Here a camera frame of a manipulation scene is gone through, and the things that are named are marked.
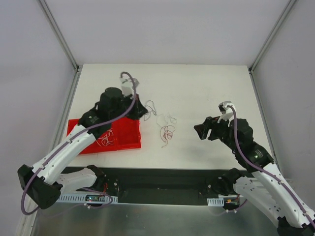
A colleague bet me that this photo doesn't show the white wires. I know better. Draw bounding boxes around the white wires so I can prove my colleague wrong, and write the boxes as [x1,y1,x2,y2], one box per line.
[95,127,118,148]

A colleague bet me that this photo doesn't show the aluminium frame post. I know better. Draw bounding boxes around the aluminium frame post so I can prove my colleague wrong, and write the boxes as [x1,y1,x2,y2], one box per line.
[37,0,79,72]
[248,0,298,74]

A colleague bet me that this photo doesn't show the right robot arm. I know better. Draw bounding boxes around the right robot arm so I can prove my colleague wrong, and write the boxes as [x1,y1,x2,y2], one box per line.
[194,117,315,236]

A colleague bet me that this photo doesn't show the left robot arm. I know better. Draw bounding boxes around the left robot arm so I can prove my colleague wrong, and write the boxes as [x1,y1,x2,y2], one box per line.
[17,87,147,215]

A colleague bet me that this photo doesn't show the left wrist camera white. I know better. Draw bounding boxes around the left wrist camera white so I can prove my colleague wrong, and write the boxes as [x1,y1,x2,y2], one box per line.
[120,77,135,97]

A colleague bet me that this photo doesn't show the white cable duct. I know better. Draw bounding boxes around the white cable duct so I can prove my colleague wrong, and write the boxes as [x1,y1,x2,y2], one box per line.
[207,195,240,207]
[57,193,118,204]

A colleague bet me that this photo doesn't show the cable bundle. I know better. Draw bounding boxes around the cable bundle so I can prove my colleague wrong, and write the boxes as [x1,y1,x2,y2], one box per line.
[159,125,176,148]

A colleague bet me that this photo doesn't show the right white cable duct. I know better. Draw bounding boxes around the right white cable duct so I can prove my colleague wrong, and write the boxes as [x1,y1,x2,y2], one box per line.
[207,195,240,207]

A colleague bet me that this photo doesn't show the left white cable duct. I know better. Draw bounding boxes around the left white cable duct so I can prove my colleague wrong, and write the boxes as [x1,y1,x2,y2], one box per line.
[57,193,118,204]

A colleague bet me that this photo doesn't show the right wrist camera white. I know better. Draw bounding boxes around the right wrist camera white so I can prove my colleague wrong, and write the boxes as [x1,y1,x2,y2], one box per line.
[218,101,236,123]

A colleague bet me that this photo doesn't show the left aluminium frame post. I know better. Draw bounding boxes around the left aluminium frame post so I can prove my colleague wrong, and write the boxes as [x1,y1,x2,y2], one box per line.
[37,0,79,72]

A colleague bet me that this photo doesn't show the red plastic tray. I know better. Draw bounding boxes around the red plastic tray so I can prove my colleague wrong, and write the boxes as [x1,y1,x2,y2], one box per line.
[80,118,141,155]

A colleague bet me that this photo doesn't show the right aluminium frame post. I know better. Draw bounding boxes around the right aluminium frame post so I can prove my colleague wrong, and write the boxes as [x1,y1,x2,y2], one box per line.
[248,0,298,74]

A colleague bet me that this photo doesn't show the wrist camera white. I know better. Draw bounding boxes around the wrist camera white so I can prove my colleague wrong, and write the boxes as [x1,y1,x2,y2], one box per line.
[218,101,236,123]
[120,77,135,97]

